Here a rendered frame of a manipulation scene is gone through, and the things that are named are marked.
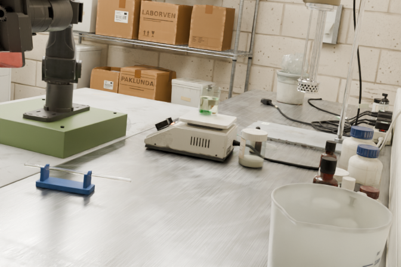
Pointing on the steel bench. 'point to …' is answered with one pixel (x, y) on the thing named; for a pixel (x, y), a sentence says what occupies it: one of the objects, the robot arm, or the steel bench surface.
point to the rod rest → (68, 185)
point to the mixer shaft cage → (309, 84)
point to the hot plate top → (226, 121)
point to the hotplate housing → (195, 140)
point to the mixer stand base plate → (296, 136)
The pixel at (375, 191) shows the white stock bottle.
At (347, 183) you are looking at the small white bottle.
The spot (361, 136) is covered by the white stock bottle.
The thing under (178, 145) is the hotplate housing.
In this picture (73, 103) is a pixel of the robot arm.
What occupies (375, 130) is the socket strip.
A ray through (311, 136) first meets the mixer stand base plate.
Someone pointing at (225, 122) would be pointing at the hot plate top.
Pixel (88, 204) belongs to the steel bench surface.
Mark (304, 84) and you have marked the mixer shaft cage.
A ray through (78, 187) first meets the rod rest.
